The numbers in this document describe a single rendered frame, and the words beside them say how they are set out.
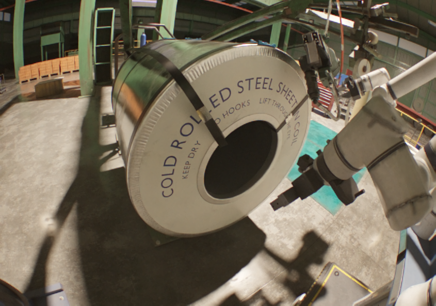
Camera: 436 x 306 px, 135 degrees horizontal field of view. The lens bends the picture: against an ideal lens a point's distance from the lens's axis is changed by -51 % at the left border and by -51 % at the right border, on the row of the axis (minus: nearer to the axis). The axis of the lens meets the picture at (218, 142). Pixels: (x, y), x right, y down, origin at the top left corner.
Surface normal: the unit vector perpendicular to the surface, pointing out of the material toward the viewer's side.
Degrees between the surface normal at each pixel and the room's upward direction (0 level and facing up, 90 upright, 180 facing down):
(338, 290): 0
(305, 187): 97
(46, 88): 90
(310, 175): 25
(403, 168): 52
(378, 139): 76
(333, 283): 0
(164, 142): 90
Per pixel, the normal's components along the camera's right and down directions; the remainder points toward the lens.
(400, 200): -0.95, 0.03
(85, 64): 0.53, 0.47
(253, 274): 0.13, -0.86
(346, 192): 0.23, -0.57
